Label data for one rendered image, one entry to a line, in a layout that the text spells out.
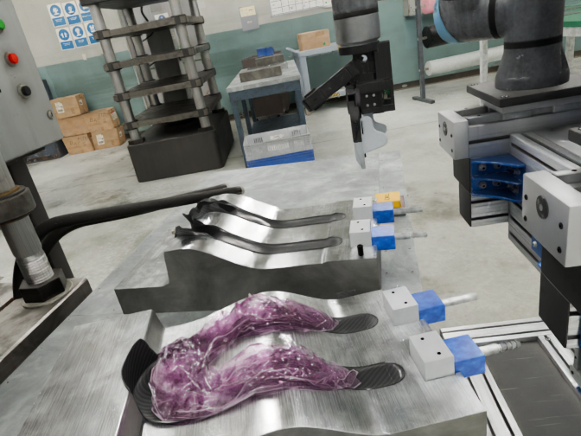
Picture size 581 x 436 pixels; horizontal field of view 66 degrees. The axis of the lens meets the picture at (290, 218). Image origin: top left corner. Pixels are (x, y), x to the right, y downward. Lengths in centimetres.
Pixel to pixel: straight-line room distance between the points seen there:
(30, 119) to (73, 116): 631
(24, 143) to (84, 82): 649
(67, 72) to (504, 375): 728
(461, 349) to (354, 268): 24
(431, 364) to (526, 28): 79
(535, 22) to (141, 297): 97
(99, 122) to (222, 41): 219
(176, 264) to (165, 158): 405
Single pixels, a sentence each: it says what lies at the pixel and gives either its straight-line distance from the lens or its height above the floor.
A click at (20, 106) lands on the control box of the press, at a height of 119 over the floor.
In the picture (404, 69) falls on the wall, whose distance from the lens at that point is 747.
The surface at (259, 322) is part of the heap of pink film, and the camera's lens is 62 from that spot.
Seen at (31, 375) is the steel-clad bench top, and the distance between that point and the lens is 92.
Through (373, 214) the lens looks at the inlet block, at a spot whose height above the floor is 90.
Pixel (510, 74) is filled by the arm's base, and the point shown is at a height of 107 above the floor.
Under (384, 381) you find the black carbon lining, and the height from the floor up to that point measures 85.
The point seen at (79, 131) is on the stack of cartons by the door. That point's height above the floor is 31.
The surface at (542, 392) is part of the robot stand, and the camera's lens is 152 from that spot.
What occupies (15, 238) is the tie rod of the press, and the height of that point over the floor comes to 95.
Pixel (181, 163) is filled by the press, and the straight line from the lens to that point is 484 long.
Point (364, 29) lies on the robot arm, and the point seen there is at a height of 123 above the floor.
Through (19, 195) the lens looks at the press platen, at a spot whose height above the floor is 103.
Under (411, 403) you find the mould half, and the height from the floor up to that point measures 86.
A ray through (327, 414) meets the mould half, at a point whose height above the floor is 88.
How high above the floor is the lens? 126
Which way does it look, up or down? 23 degrees down
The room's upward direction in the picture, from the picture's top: 11 degrees counter-clockwise
